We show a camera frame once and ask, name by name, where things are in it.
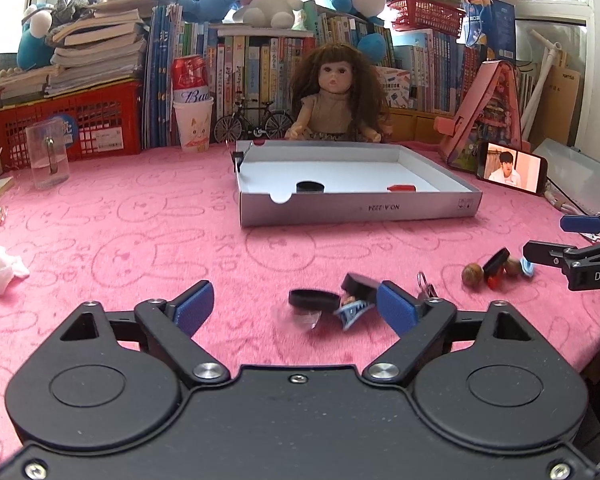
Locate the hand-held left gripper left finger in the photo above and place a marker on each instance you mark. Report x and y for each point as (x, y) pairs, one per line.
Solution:
(195, 306)

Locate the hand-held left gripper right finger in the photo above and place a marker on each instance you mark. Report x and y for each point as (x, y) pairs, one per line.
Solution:
(395, 310)

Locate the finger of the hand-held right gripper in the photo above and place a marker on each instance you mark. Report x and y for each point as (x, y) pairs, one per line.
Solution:
(547, 251)
(580, 223)

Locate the small blue hair clip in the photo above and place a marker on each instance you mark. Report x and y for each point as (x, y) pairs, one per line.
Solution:
(527, 267)

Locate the brown walnut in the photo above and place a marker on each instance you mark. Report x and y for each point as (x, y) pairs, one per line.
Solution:
(512, 266)
(472, 275)

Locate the black round cap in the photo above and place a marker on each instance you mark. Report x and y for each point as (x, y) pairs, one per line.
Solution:
(310, 187)
(495, 261)
(358, 285)
(314, 300)

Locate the small red plastic piece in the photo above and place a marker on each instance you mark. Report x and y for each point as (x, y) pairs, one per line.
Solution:
(491, 281)

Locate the clear plastic piece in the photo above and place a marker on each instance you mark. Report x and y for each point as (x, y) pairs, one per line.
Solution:
(305, 319)

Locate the grey cardboard box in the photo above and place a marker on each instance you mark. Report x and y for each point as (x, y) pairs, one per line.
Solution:
(360, 212)

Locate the blue decorated hair clip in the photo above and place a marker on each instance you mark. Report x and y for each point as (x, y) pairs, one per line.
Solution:
(350, 314)

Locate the grey translucent folder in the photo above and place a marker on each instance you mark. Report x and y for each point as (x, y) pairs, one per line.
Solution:
(575, 175)

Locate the black smartphone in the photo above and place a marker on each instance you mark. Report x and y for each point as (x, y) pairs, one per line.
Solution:
(512, 167)

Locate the pink rabbit-print tablecloth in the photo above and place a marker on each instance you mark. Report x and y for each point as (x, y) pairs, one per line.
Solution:
(130, 240)

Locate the brown cardboard sheet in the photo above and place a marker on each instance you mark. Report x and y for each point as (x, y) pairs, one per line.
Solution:
(560, 105)

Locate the red plastic clip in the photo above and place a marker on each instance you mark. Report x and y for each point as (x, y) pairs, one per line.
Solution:
(402, 188)

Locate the pink toy house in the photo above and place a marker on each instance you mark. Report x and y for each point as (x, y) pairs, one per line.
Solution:
(485, 110)

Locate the white plastic pipes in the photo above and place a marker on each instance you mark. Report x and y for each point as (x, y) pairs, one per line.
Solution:
(542, 80)

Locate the small black binder clip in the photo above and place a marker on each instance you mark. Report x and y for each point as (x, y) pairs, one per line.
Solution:
(237, 160)

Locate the white cartoon paper cup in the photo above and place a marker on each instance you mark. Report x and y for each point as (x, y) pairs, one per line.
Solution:
(194, 125)

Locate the miniature black bicycle model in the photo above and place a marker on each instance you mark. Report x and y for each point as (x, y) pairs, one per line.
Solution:
(252, 125)

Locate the red plastic crate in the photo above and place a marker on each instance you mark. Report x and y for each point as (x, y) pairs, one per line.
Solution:
(100, 120)

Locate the clear glass mug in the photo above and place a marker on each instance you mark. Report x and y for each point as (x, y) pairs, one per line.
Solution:
(47, 157)

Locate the row of blue-spined books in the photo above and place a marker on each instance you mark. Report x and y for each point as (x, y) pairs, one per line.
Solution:
(430, 75)

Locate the blue paper bag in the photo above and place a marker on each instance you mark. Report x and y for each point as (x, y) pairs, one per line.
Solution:
(492, 25)

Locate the white printed stationery box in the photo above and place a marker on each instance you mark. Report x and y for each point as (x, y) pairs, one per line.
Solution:
(395, 87)

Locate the brown-haired doll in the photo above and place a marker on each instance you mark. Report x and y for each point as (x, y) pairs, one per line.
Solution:
(335, 95)

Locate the red beverage can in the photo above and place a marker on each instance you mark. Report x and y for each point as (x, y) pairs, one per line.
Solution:
(190, 77)

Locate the row of blue booklets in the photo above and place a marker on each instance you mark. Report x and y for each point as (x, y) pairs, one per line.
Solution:
(157, 80)

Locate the row of upright books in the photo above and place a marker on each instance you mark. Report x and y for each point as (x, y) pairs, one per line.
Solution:
(260, 70)

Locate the red plastic basket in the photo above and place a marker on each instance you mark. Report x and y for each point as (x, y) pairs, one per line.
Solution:
(425, 12)

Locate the stack of worn books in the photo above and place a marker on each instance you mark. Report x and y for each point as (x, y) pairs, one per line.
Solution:
(95, 45)

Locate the light blue plush toy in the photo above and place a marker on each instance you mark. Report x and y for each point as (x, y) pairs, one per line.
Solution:
(210, 2)

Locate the blue white plush toy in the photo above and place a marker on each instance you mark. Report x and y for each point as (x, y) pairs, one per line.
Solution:
(32, 40)

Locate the grey plastic bag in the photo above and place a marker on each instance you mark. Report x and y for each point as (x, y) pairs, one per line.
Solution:
(82, 0)

